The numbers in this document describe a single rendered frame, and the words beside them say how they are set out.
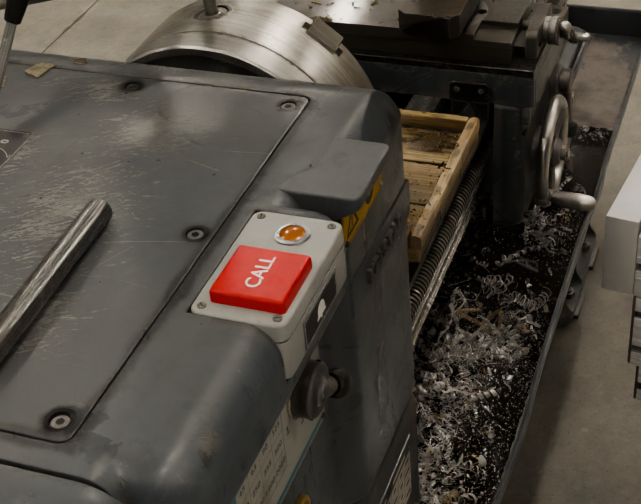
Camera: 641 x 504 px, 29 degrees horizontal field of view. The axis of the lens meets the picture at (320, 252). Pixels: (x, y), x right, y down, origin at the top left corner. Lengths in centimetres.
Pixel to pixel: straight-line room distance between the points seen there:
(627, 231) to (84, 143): 52
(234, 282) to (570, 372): 186
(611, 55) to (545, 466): 88
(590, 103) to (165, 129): 154
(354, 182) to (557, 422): 163
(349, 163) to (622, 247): 32
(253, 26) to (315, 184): 35
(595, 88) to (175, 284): 177
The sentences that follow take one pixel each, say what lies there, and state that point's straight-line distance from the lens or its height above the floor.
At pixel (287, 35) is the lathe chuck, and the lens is 136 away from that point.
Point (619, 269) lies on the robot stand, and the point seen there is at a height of 106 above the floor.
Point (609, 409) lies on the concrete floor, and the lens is 266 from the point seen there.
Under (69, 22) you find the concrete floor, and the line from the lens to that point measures 439.
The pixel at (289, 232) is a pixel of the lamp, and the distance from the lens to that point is 98.
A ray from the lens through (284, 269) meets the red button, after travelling 93.
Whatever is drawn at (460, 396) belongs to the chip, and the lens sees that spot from 185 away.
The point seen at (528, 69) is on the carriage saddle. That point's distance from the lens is 189.
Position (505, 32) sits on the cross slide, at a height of 96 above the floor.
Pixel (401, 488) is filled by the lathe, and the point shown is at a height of 77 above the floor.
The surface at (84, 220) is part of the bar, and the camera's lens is 100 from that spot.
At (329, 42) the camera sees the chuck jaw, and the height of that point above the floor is 119.
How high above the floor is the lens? 183
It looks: 36 degrees down
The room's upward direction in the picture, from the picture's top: 5 degrees counter-clockwise
